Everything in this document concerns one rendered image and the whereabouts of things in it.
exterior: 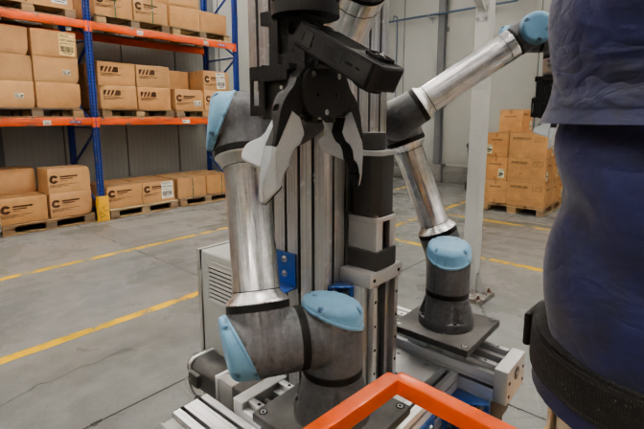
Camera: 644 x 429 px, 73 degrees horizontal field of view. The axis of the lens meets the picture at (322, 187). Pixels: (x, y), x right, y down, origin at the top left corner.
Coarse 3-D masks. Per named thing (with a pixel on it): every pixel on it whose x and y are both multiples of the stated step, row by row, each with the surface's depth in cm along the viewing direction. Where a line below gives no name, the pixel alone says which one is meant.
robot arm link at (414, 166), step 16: (400, 144) 126; (416, 144) 126; (400, 160) 129; (416, 160) 127; (416, 176) 128; (432, 176) 129; (416, 192) 129; (432, 192) 128; (416, 208) 131; (432, 208) 128; (432, 224) 129; (448, 224) 129
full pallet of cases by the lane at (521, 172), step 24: (504, 120) 791; (528, 120) 797; (504, 144) 737; (528, 144) 712; (504, 168) 742; (528, 168) 717; (552, 168) 727; (504, 192) 748; (528, 192) 722; (552, 192) 742
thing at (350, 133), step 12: (336, 120) 49; (348, 120) 49; (336, 132) 49; (348, 132) 49; (324, 144) 54; (336, 144) 52; (348, 144) 49; (360, 144) 51; (336, 156) 54; (348, 156) 50; (360, 156) 51; (348, 168) 52; (360, 168) 51
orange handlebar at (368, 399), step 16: (384, 384) 52; (400, 384) 53; (416, 384) 52; (352, 400) 49; (368, 400) 50; (384, 400) 52; (416, 400) 52; (432, 400) 50; (448, 400) 49; (336, 416) 47; (352, 416) 48; (448, 416) 49; (464, 416) 47; (480, 416) 47
